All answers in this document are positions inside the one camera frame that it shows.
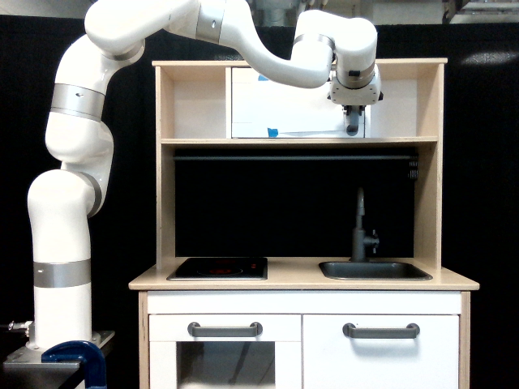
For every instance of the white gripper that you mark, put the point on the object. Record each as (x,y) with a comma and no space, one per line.
(362,91)

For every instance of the grey microwave door handle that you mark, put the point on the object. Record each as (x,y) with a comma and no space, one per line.
(352,122)

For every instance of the white microwave door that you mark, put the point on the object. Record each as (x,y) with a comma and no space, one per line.
(295,112)

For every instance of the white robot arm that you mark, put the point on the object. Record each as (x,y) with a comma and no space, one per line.
(326,48)

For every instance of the white cabinet door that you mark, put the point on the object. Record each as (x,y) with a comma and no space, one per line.
(332,360)

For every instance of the white oven door with window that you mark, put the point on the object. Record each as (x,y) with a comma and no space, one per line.
(272,360)

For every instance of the grey toy faucet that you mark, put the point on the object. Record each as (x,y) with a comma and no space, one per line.
(360,240)

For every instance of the grey toy sink basin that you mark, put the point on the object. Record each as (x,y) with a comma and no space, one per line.
(373,271)

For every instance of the black toy stovetop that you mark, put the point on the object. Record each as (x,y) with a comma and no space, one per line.
(222,268)

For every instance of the blue c-clamp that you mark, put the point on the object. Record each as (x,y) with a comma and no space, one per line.
(87,354)

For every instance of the wooden toy kitchen frame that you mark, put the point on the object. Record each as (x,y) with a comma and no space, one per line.
(298,214)

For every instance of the grey hanging rail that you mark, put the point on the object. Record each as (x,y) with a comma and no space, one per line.
(294,158)

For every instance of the grey cabinet door handle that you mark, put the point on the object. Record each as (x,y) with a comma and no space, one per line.
(411,331)

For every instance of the grey oven door handle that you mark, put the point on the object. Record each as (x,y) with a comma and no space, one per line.
(253,330)

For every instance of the grey cable connector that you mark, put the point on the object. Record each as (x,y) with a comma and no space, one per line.
(19,326)

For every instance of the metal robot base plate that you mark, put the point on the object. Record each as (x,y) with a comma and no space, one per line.
(29,355)

